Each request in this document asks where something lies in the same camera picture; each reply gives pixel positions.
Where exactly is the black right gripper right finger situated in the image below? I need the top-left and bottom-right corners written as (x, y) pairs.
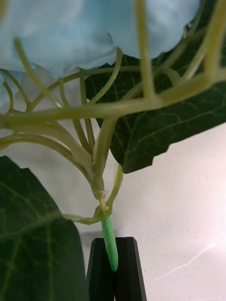
top-left (113, 237), bottom-right (148, 301)

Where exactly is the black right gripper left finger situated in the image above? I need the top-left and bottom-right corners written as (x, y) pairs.
top-left (86, 237), bottom-right (116, 301)

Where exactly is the pale blue artificial flower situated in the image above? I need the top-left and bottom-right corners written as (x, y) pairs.
top-left (0, 0), bottom-right (226, 301)

